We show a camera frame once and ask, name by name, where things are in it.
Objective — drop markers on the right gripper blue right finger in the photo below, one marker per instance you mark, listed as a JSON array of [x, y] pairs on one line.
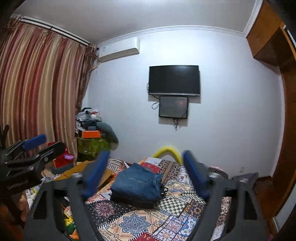
[[244, 221]]

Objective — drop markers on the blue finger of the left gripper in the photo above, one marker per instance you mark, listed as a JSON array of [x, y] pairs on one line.
[[45, 155], [27, 145]]

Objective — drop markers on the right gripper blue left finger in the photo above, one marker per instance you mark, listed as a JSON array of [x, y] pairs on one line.
[[45, 220]]

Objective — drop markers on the blue denim jacket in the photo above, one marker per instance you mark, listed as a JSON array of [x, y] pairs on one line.
[[138, 182]]

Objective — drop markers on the pile of folded clothes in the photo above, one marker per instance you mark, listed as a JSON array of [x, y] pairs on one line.
[[86, 118]]

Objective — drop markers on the yellow cartoon cloth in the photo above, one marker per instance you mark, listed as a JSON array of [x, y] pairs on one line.
[[68, 220]]

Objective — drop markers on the red plush toy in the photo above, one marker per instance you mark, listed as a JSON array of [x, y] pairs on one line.
[[62, 160]]

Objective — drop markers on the orange shoe box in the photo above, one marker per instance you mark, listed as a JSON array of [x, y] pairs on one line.
[[91, 134]]

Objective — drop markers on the green patterned storage box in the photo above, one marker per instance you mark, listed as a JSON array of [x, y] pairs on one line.
[[89, 148]]

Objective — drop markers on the brown wooden lap desk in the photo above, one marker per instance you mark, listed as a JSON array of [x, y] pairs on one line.
[[81, 167]]

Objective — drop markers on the striped red beige curtain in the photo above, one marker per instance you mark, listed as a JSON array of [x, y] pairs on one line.
[[44, 77]]

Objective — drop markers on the colourful patchwork bedspread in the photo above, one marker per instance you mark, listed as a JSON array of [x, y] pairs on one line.
[[172, 218]]

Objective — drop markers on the dark grey pillow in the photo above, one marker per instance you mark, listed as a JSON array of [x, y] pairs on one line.
[[109, 134]]

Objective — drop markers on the yellow curved pillow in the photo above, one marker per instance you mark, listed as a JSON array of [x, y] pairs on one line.
[[168, 150]]

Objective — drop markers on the brown wooden door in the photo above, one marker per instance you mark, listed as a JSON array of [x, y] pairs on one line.
[[284, 174]]

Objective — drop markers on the brown wooden wardrobe top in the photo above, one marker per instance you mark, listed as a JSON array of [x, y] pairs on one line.
[[266, 39]]

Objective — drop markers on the small grey wall panel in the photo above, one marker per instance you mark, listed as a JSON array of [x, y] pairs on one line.
[[173, 107]]

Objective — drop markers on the white wall air conditioner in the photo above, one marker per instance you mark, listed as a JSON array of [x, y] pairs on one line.
[[118, 49]]

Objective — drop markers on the black wall television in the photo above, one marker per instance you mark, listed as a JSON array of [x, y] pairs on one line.
[[174, 80]]

